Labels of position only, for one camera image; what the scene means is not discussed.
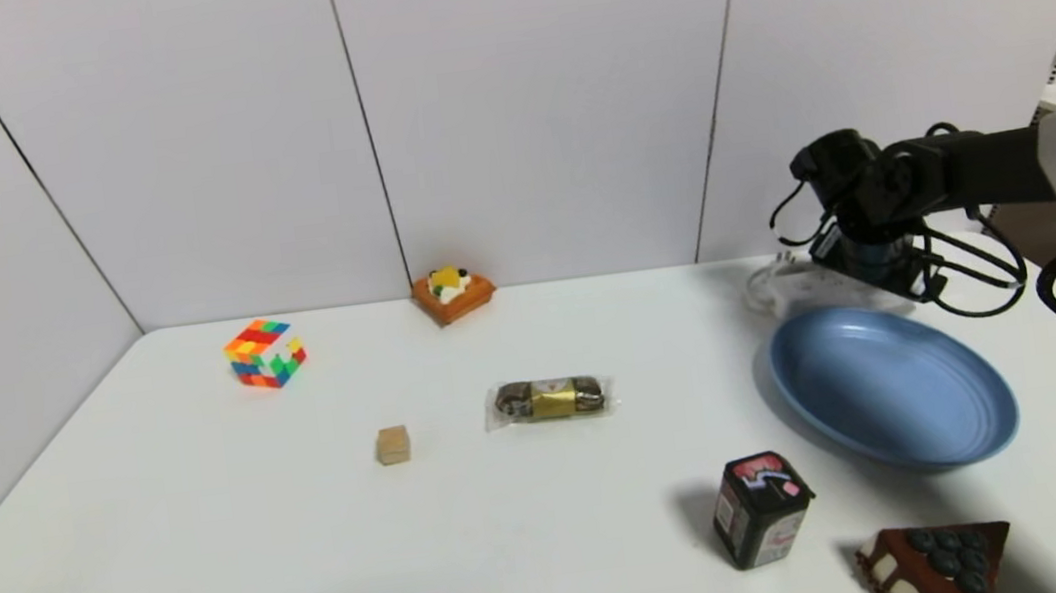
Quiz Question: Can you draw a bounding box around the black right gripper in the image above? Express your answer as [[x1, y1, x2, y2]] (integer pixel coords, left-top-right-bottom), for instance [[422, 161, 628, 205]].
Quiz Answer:
[[805, 209, 951, 316]]

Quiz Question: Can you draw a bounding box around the blue plastic plate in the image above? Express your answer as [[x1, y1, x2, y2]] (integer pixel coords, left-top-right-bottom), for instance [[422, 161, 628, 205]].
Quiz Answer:
[[764, 286, 1026, 489]]

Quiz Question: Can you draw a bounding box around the white power strip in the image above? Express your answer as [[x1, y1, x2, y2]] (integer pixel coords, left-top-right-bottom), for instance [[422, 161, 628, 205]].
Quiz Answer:
[[765, 252, 915, 324]]

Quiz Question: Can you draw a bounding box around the black printed tin box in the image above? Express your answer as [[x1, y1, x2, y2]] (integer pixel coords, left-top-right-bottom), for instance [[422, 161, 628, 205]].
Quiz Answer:
[[705, 446, 823, 574]]

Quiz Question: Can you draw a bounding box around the chocolate blueberry toy cake slice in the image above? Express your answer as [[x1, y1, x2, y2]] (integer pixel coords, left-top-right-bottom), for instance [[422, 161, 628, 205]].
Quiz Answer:
[[852, 515, 1019, 593]]

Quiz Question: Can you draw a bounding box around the clear wrapped snack gold band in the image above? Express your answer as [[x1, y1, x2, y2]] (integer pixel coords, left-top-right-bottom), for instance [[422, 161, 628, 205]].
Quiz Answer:
[[481, 370, 616, 432]]

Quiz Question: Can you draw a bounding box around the orange toy fruit cake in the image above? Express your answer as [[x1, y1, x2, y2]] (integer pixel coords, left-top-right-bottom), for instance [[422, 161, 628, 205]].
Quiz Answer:
[[409, 260, 502, 331]]

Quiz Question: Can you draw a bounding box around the small wooden cube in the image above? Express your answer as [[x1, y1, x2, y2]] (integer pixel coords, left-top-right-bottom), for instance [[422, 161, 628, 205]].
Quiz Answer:
[[374, 424, 413, 467]]

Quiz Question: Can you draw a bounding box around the multicoloured puzzle cube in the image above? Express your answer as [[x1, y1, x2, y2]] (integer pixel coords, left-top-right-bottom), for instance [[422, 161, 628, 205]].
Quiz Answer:
[[220, 313, 311, 396]]

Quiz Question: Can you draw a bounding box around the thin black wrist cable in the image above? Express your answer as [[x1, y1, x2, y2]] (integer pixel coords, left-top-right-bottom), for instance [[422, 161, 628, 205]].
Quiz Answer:
[[765, 178, 830, 252]]

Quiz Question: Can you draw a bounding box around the black looped gripper cable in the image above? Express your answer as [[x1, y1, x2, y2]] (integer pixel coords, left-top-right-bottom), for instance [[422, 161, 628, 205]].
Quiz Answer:
[[911, 201, 1035, 325]]

